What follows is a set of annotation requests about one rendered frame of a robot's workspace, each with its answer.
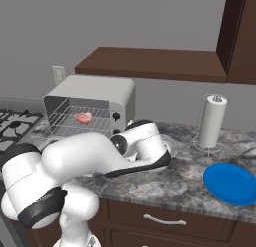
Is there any silver toaster oven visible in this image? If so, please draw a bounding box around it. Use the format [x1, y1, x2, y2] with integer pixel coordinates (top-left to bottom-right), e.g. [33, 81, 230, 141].
[43, 74, 137, 143]

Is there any red raw steak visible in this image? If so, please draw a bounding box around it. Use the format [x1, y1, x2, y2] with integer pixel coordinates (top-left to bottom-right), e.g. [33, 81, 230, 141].
[74, 112, 93, 125]

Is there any toaster oven glass door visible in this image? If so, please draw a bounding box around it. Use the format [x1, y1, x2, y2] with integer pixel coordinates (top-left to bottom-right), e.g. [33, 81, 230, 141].
[29, 121, 114, 144]

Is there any brown cupboard door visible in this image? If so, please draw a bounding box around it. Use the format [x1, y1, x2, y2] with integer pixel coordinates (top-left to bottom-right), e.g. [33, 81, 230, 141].
[109, 228, 234, 247]

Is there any brown wooden shelf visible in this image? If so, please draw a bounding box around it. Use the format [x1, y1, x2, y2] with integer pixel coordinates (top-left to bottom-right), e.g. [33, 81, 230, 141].
[74, 46, 229, 84]

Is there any white paper towel roll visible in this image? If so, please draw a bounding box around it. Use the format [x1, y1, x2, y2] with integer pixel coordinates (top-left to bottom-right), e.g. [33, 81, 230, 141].
[198, 94, 228, 149]

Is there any black gas hob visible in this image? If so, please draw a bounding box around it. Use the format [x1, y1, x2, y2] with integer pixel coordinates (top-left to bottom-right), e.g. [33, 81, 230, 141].
[0, 108, 45, 160]

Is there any brown drawer front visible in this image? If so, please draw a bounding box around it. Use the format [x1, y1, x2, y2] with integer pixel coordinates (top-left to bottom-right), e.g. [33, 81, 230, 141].
[105, 198, 238, 243]

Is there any blue plate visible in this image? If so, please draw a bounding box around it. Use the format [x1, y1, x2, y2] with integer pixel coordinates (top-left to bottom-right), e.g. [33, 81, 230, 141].
[202, 162, 256, 207]

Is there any wire oven rack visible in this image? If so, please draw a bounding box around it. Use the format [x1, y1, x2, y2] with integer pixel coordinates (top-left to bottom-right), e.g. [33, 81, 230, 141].
[48, 105, 113, 138]

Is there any white wall outlet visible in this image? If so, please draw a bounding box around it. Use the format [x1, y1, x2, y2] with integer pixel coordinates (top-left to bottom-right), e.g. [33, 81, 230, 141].
[51, 65, 67, 86]

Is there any wire paper towel holder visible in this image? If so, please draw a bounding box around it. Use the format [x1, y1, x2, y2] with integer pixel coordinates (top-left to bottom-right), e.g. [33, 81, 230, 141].
[188, 92, 226, 163]

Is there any silver drawer handle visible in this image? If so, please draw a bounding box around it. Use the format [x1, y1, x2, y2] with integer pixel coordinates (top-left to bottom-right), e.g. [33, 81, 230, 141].
[142, 213, 188, 226]

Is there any brown wall cupboard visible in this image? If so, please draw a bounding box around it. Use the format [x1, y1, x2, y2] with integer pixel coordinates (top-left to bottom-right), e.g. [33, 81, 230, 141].
[215, 0, 256, 86]

